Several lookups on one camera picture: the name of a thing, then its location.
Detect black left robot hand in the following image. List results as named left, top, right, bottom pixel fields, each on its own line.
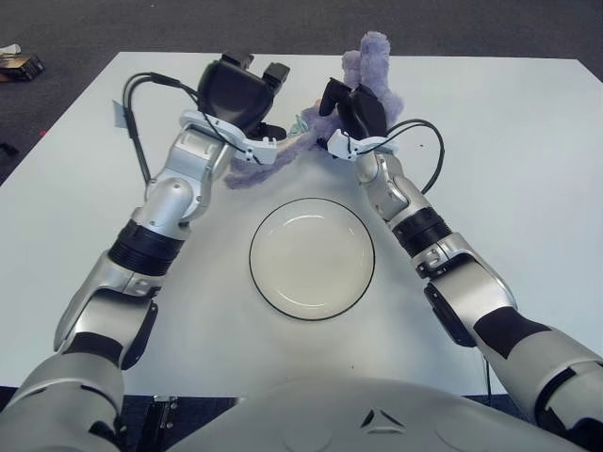
left=195, top=49, right=291, bottom=141

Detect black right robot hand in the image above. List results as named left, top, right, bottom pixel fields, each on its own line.
left=316, top=77, right=390, bottom=152

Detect purple plush bunny doll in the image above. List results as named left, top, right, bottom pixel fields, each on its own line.
left=224, top=29, right=407, bottom=192

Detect white plate with black rim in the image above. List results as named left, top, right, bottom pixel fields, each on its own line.
left=248, top=197, right=377, bottom=324

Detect brown and black box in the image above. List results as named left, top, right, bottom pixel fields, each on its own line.
left=0, top=53, right=46, bottom=84

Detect grey robot torso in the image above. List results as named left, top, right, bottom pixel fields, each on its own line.
left=173, top=376, right=590, bottom=452

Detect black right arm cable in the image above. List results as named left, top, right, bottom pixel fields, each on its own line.
left=348, top=120, right=447, bottom=195

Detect black metal bracket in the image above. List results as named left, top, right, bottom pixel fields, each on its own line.
left=140, top=395, right=179, bottom=446

